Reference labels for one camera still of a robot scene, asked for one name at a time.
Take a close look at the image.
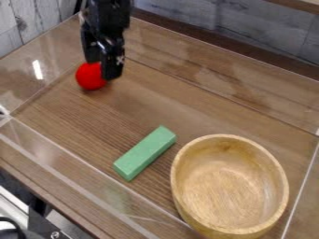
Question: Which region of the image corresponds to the black cable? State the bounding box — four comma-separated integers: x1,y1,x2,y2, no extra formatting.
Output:
0,217,28,239

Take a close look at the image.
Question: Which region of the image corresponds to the green rectangular block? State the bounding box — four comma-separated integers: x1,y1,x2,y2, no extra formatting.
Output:
114,126,178,181

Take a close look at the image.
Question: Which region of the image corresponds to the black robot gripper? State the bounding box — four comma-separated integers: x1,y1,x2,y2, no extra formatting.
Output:
80,0,131,80

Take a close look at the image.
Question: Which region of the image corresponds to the wooden bowl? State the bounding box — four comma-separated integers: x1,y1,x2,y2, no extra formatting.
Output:
170,134,290,239

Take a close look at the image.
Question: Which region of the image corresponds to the red plush strawberry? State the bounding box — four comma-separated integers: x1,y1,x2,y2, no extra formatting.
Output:
75,63,107,91

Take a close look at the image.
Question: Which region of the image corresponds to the black metal mount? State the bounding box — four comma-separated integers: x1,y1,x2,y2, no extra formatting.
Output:
28,207,72,239

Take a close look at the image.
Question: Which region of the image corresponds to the clear acrylic tray wall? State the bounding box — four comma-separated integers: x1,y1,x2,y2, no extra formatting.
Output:
0,13,319,239

